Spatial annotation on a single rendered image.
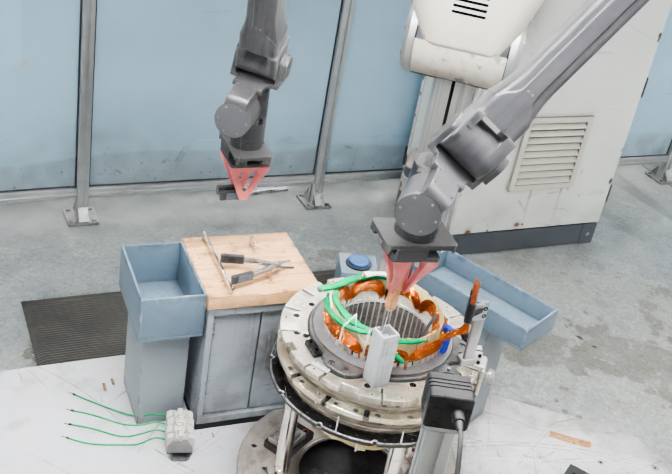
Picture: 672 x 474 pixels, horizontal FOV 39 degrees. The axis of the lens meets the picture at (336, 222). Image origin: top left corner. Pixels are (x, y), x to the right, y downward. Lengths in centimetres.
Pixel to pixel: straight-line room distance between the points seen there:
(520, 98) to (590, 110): 283
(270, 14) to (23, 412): 82
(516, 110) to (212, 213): 290
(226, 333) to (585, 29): 80
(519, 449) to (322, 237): 220
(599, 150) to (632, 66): 37
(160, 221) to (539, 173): 154
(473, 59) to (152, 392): 81
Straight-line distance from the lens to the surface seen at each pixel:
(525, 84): 116
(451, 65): 174
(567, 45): 117
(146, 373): 168
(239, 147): 157
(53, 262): 360
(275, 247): 172
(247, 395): 174
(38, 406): 179
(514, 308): 178
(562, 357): 357
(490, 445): 185
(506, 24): 170
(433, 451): 97
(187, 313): 159
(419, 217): 113
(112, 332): 323
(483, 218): 394
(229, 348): 166
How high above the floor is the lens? 195
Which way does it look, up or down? 29 degrees down
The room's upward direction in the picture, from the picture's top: 10 degrees clockwise
